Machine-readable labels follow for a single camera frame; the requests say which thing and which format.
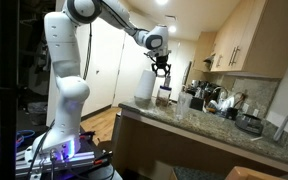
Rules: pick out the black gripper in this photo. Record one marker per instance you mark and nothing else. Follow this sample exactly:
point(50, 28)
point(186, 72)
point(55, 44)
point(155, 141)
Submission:
point(161, 63)

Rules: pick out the white earbuds case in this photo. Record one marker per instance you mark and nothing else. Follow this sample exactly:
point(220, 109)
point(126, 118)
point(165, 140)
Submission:
point(161, 74)

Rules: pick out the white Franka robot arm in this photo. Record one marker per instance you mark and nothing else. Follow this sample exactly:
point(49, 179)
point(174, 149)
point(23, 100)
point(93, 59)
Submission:
point(67, 86)

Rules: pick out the clear plastic cup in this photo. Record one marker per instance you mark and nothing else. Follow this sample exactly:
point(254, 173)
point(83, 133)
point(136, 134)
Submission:
point(183, 105)

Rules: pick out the granite kitchen counter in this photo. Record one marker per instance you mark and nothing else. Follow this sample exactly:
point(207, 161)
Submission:
point(190, 133)

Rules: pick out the bottle with dark cap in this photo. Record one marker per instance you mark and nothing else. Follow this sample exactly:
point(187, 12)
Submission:
point(167, 81)

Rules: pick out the white paper towel roll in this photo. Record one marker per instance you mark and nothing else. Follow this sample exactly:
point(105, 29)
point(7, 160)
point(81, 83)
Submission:
point(145, 85)

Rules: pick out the blue-lidded glass jar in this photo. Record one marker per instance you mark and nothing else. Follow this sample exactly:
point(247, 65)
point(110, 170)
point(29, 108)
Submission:
point(164, 96)

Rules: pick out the white door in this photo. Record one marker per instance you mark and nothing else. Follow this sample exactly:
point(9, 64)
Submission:
point(130, 73)

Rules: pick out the black box container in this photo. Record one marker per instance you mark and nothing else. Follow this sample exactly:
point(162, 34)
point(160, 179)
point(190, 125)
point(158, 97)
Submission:
point(196, 103)

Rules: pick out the range hood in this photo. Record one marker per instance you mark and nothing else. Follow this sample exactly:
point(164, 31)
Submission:
point(210, 59)

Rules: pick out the curved kitchen faucet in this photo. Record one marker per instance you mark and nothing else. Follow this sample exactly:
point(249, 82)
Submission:
point(220, 90)

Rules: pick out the white dishes pile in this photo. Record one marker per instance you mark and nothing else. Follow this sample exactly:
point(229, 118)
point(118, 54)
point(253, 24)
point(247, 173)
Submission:
point(224, 103)

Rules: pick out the black mug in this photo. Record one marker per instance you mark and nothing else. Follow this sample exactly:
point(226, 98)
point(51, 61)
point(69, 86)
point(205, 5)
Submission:
point(231, 113)

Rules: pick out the black round appliance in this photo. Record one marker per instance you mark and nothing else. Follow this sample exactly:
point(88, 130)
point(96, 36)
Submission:
point(249, 124)

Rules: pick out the grey speckled bin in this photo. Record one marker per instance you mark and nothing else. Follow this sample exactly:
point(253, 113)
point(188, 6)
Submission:
point(197, 174)

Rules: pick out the white pen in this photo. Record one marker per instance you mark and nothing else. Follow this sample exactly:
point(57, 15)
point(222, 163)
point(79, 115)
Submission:
point(256, 138)

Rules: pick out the grey trash bin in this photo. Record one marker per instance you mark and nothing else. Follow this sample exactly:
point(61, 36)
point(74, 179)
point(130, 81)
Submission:
point(37, 112)

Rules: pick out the tan cardboard box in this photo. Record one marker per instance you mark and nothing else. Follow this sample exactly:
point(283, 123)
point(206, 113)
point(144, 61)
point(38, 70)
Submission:
point(250, 174)

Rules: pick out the black vertical pole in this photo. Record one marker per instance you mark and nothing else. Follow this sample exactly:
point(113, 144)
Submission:
point(8, 100)

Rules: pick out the small beige wall cabinet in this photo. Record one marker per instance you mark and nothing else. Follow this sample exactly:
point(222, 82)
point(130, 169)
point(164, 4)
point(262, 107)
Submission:
point(204, 46)

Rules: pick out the white wall outlet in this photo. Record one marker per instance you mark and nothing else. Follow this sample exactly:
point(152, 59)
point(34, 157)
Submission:
point(245, 107)
point(256, 112)

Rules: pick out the large beige wall cabinet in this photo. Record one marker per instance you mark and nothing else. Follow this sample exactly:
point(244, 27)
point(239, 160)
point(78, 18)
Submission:
point(267, 40)

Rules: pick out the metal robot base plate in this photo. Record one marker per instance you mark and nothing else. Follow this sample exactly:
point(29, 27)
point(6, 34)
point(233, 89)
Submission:
point(67, 159)

